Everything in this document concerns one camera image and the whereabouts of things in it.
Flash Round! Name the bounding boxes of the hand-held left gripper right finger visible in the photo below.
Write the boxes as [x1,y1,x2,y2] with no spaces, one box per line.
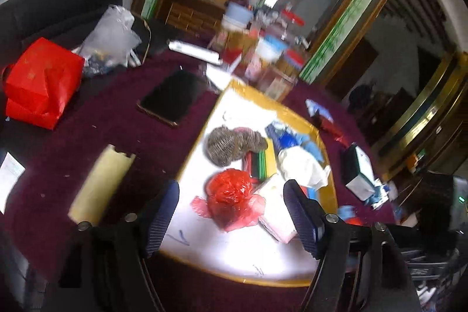
[283,180,421,312]

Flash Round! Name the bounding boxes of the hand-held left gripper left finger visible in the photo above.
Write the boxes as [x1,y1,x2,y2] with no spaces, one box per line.
[78,180,180,312]

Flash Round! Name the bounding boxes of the pink tissue pack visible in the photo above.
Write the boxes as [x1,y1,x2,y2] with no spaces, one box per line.
[254,173,298,244]

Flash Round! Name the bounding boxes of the blue terry towel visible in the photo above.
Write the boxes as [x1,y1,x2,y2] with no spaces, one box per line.
[336,205,357,223]

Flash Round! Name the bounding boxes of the blue knitted cloth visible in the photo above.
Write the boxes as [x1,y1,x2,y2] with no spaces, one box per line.
[292,135,326,164]

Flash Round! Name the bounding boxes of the blue white bagged cloth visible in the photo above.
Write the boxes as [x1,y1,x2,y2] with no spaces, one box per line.
[265,122,298,152]

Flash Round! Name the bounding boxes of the white tray yellow rim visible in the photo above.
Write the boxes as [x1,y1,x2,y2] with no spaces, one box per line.
[160,79,339,288]

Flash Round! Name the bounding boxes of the red green pad stack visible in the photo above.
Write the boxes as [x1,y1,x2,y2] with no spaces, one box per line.
[243,149,275,185]

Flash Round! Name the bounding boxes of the beige cardboard piece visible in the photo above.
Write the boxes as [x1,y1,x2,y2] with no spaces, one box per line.
[68,144,137,227]

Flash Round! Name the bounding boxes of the black and white box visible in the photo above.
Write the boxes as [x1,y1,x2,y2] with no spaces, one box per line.
[340,143,383,201]

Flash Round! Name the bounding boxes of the golden pillar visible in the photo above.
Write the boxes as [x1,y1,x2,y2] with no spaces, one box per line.
[373,52,468,159]

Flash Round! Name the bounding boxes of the brown knitted cloth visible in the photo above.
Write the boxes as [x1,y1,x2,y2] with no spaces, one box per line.
[207,126,269,167]

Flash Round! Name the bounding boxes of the dark red packet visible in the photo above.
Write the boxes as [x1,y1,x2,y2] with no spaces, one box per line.
[314,115,350,148]

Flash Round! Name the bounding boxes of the maroon tablecloth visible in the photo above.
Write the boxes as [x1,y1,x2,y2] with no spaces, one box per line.
[0,38,403,312]

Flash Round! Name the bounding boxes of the blue white packet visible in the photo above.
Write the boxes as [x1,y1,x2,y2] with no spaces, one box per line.
[305,99,334,123]

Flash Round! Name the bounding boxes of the black smartphone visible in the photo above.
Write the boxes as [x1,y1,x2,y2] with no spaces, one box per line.
[137,70,209,128]

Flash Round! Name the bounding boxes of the dark hanging coat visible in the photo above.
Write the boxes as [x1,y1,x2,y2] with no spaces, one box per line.
[347,83,377,111]

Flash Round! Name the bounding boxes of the white paper card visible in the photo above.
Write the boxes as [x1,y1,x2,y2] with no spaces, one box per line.
[205,65,235,91]

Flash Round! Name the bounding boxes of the white paper slip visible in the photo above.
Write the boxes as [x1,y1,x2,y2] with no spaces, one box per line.
[0,151,26,214]

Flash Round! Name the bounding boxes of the clear jar red lid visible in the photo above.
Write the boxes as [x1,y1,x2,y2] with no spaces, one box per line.
[283,49,306,71]

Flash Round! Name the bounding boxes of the white flat box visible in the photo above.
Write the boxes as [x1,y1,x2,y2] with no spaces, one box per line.
[168,39,223,66]

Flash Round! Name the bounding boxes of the clear jar blue label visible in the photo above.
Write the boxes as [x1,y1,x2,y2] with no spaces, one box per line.
[256,36,288,60]

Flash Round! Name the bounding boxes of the red gift bag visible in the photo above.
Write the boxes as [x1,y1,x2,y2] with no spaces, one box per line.
[2,38,85,130]

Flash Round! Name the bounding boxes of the clear jars with red lids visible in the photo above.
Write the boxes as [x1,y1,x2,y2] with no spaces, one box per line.
[214,29,249,73]

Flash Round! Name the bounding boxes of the bamboo decal panel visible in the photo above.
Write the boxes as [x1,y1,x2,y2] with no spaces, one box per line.
[300,0,395,82]

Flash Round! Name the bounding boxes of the clear plastic bag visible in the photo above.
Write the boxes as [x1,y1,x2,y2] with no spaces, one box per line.
[71,5,142,79]

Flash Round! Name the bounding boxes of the pale blue basin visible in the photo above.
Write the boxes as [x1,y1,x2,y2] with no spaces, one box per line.
[223,3,254,29]

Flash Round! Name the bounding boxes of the black sofa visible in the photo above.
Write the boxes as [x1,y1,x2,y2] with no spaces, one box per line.
[0,0,125,68]

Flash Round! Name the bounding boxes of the black bag with strap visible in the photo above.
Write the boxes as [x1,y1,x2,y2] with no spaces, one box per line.
[130,14,172,58]

